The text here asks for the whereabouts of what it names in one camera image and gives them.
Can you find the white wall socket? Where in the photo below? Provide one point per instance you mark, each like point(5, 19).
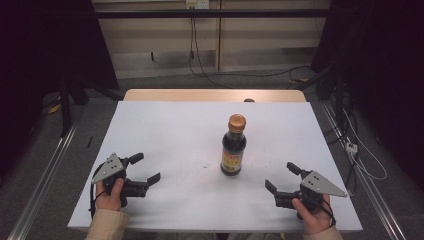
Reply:
point(197, 3)

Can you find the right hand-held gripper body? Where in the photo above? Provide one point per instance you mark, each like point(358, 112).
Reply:
point(310, 191)

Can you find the dark curtain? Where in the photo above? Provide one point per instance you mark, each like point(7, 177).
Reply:
point(50, 60)
point(383, 76)

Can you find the person's left hand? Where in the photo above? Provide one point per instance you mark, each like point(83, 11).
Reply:
point(108, 197)

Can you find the black metal stand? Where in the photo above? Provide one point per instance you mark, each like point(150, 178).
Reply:
point(65, 106)

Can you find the black horizontal bar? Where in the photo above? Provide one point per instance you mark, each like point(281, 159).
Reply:
point(206, 13)

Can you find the dark soy sauce bottle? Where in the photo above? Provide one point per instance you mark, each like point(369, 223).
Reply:
point(234, 145)

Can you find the white table mat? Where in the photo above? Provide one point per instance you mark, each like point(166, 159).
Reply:
point(186, 146)

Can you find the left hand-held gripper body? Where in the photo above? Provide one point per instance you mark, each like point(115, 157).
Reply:
point(110, 169)

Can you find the white power strip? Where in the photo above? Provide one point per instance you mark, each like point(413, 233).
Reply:
point(351, 148)

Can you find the aluminium floor rail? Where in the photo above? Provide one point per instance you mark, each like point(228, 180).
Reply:
point(366, 180)
point(43, 176)

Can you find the person's right hand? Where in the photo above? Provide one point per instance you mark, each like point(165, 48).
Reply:
point(314, 215)

